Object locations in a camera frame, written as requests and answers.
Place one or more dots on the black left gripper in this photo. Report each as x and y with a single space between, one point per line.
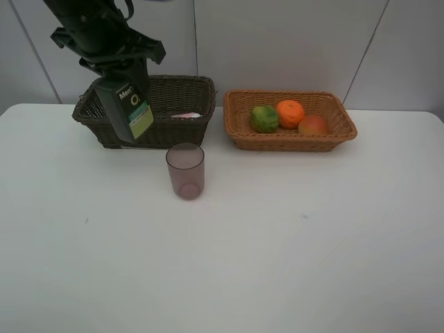
107 46

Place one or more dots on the black soap pump bottle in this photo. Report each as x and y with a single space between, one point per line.
127 108

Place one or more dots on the pink lotion bottle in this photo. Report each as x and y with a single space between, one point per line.
190 115

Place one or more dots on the translucent purple plastic cup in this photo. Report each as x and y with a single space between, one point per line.
186 165

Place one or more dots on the green mango fruit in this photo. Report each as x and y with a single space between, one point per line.
264 119

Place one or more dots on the orange mandarin fruit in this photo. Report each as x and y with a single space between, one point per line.
290 113

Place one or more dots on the red yellow peach fruit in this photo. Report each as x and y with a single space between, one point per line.
313 125

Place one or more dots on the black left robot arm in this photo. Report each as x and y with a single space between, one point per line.
98 32

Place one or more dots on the dark brown wicker basket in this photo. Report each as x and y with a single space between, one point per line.
169 95

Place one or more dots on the light orange wicker basket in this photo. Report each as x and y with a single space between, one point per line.
238 104

